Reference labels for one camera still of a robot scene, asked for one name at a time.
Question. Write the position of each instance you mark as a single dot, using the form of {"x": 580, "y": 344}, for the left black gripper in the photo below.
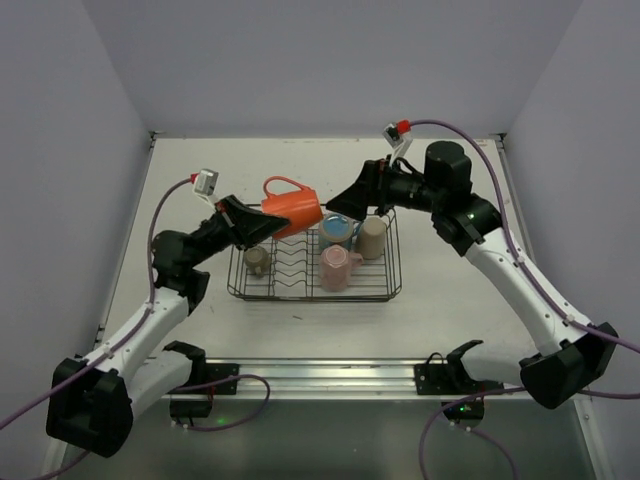
{"x": 229, "y": 218}

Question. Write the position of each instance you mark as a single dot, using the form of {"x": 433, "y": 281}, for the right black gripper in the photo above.
{"x": 375, "y": 181}

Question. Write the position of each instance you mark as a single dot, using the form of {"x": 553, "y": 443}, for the blue butterfly mug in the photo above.
{"x": 337, "y": 229}

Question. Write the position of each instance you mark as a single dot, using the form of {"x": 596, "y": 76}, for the beige tumbler cup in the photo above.
{"x": 371, "y": 238}

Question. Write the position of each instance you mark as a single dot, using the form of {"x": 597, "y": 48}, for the orange mug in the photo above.
{"x": 301, "y": 207}

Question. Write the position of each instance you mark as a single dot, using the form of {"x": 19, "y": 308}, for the pink faceted mug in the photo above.
{"x": 336, "y": 267}

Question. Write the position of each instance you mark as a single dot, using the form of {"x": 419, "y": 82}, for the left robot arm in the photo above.
{"x": 97, "y": 398}

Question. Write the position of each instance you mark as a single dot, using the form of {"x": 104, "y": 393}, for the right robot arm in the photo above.
{"x": 571, "y": 351}

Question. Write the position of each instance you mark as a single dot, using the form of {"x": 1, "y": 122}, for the small olive green mug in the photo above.
{"x": 257, "y": 261}

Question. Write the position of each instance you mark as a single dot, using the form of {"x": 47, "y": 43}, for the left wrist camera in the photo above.
{"x": 204, "y": 183}

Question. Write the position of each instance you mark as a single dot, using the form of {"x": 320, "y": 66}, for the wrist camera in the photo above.
{"x": 398, "y": 136}
{"x": 204, "y": 183}

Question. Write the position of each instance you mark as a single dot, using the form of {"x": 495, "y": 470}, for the dark wire dish rack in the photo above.
{"x": 294, "y": 271}

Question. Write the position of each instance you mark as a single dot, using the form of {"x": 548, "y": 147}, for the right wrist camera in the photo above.
{"x": 398, "y": 136}

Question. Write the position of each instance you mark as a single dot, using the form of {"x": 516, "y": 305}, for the left black base bracket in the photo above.
{"x": 200, "y": 382}

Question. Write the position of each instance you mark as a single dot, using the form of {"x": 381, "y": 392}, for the black base bracket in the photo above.
{"x": 444, "y": 375}
{"x": 200, "y": 382}

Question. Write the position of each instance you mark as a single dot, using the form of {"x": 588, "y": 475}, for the right black base bracket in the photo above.
{"x": 444, "y": 375}

